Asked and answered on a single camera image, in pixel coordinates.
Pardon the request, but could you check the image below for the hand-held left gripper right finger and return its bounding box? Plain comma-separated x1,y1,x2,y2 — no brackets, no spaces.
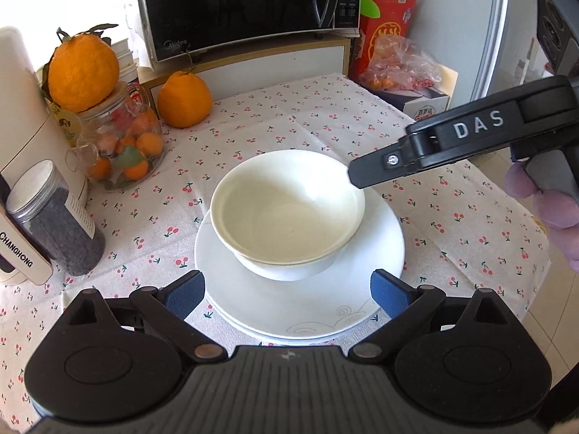
350,269,516,359

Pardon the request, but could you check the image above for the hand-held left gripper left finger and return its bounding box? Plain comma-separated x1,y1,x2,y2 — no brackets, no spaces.
61,270,229,362

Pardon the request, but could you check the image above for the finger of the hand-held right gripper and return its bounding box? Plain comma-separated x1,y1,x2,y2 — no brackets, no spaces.
347,144,419,188

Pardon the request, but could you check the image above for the white plate with swirl print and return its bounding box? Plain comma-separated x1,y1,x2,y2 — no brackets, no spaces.
194,199,405,340

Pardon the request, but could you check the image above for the white bowl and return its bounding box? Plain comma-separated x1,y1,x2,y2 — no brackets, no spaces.
233,253,338,282

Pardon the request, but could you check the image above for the cream bowl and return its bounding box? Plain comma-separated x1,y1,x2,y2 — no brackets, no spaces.
210,149,366,265
217,217,363,269

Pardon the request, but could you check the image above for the person's right hand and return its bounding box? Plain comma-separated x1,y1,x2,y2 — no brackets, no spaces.
502,163,579,274

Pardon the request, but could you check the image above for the dark and white carton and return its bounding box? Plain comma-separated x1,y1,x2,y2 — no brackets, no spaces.
375,86,453,123

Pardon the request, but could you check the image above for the cherry print tablecloth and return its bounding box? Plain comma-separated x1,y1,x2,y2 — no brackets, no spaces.
0,72,550,371

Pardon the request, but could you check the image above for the silver refrigerator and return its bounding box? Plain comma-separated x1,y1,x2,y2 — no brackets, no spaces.
448,0,579,118

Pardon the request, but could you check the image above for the plastic bag of oranges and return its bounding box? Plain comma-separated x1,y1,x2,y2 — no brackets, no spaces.
359,36,441,91

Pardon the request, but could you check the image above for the clear jar of dark grains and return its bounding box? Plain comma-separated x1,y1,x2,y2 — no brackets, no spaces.
5,160,107,277

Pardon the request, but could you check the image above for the red cardboard carton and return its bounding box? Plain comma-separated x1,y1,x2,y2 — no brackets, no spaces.
359,0,419,82

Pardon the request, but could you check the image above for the glass jar of small oranges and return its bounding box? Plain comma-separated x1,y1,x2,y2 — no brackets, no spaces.
65,81,164,192

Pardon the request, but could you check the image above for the black microwave oven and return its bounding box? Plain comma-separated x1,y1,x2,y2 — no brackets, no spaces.
134,0,363,63

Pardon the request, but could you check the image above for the white kitchen appliance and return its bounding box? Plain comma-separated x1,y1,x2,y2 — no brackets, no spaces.
0,26,89,286

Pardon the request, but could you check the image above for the stack of printed paper cups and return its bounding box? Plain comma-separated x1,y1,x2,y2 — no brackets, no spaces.
111,38,152,118

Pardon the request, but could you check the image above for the large orange with leaves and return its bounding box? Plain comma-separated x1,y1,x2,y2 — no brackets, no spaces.
43,24,121,114

